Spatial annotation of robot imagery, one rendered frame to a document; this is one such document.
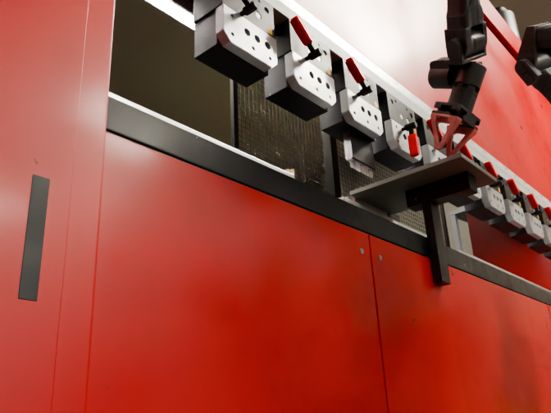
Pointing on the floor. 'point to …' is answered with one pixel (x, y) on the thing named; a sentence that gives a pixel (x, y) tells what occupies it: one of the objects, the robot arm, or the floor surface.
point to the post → (331, 165)
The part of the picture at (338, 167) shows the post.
